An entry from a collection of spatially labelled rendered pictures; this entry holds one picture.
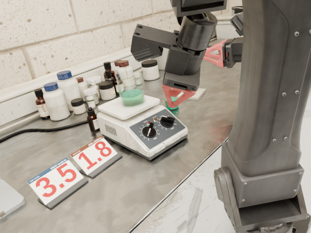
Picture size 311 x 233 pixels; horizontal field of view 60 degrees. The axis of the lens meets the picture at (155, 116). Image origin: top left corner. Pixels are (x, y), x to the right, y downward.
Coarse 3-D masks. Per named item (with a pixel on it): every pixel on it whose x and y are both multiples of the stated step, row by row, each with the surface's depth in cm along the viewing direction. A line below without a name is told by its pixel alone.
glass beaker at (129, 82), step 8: (120, 72) 66; (128, 72) 67; (136, 72) 67; (120, 80) 63; (128, 80) 62; (136, 80) 63; (120, 88) 64; (128, 88) 63; (136, 88) 63; (120, 96) 65; (128, 96) 64; (136, 96) 64; (144, 96) 67; (128, 104) 65; (136, 104) 65
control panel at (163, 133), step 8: (160, 112) 66; (168, 112) 67; (144, 120) 63; (152, 120) 64; (176, 120) 65; (136, 128) 61; (160, 128) 63; (168, 128) 63; (176, 128) 64; (184, 128) 64; (144, 136) 60; (160, 136) 61; (168, 136) 61; (152, 144) 59
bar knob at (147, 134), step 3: (150, 123) 61; (153, 123) 61; (147, 126) 62; (150, 126) 60; (144, 129) 61; (147, 129) 61; (150, 129) 59; (153, 129) 61; (144, 132) 60; (147, 132) 59; (150, 132) 59; (153, 132) 61; (144, 135) 60; (147, 135) 59; (150, 135) 60; (153, 135) 60
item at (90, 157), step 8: (96, 144) 62; (104, 144) 63; (88, 152) 60; (96, 152) 61; (104, 152) 62; (112, 152) 63; (80, 160) 58; (88, 160) 59; (96, 160) 60; (88, 168) 58
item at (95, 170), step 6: (108, 144) 64; (114, 150) 63; (114, 156) 62; (120, 156) 62; (78, 162) 58; (102, 162) 60; (108, 162) 60; (96, 168) 59; (102, 168) 58; (90, 174) 57; (96, 174) 57
